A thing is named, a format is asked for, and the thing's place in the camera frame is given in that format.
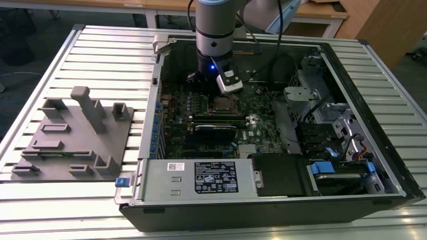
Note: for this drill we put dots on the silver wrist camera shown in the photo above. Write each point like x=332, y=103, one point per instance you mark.
x=230, y=80

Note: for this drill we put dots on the black graphics card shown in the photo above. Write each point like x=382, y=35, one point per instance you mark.
x=214, y=136

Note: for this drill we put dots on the black RAM slot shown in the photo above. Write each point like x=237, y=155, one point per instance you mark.
x=221, y=118
x=221, y=115

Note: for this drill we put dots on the blue case latch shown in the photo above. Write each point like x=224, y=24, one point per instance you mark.
x=122, y=182

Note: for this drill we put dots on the hard disk in blue carrier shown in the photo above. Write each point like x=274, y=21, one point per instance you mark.
x=322, y=167

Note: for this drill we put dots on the silver metal bracket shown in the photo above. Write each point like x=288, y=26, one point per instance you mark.
x=297, y=93

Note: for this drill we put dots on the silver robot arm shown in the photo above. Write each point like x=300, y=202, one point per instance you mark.
x=214, y=25

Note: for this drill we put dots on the blue plastic clip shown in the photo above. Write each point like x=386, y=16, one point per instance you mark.
x=370, y=167
x=332, y=152

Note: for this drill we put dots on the wooden cabinet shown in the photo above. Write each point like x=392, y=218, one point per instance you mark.
x=384, y=25

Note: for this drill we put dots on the green motherboard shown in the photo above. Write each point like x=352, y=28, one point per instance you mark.
x=268, y=130

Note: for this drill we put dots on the silver power supply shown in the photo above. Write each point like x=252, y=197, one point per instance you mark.
x=157, y=180

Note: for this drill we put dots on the wooden desk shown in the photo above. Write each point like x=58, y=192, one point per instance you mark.
x=67, y=3
x=321, y=12

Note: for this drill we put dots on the black chair base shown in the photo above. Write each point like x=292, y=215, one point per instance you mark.
x=421, y=53

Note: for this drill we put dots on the green RAM stick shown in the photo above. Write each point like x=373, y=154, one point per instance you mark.
x=57, y=155

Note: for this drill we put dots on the grey parts rack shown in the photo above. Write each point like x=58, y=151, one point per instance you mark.
x=83, y=150

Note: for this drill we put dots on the black PC case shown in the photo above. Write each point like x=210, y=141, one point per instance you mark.
x=234, y=217

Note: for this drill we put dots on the silver drive cage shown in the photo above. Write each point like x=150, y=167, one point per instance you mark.
x=310, y=75

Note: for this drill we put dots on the silver chipset heat sink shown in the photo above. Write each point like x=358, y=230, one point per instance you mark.
x=249, y=148

